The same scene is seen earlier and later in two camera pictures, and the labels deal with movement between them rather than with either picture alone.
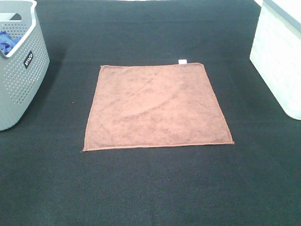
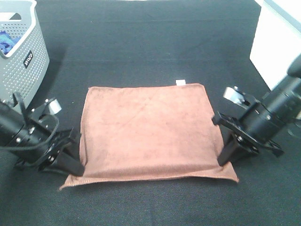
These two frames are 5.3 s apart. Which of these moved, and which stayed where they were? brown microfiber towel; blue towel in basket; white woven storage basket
Moved: brown microfiber towel
Stayed: white woven storage basket; blue towel in basket
